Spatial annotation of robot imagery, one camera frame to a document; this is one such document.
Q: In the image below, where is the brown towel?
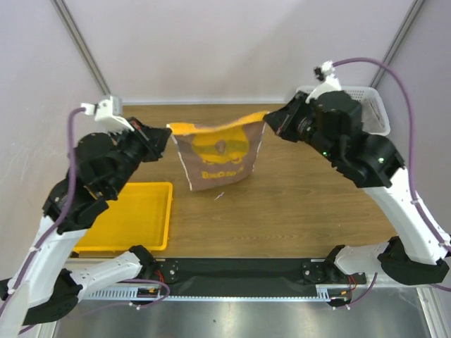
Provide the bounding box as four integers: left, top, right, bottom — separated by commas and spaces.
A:
166, 111, 268, 192

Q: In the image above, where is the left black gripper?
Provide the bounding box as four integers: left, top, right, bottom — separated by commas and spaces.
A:
104, 115, 171, 196

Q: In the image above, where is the grey towel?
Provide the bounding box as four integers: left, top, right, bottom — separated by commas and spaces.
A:
362, 99, 385, 134

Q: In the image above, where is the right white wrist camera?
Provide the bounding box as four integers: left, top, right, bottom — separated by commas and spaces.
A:
305, 61, 342, 104

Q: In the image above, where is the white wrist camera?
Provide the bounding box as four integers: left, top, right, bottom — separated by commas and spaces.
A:
305, 61, 342, 104
80, 95, 135, 134

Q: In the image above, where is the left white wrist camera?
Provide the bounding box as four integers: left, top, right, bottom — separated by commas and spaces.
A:
80, 95, 135, 134

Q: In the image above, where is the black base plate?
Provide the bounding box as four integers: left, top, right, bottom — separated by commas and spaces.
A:
147, 258, 366, 298

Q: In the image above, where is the aluminium frame rail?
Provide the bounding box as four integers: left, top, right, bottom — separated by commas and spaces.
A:
50, 0, 111, 94

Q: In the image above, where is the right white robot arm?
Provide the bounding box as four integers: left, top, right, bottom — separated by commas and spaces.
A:
264, 91, 450, 286

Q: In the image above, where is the yellow plastic bin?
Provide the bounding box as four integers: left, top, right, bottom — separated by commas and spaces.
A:
74, 182, 173, 254

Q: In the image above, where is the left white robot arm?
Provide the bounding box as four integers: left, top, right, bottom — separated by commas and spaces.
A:
1, 118, 171, 337

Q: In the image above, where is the white perforated basket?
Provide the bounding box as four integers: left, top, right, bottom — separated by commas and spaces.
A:
292, 83, 390, 140

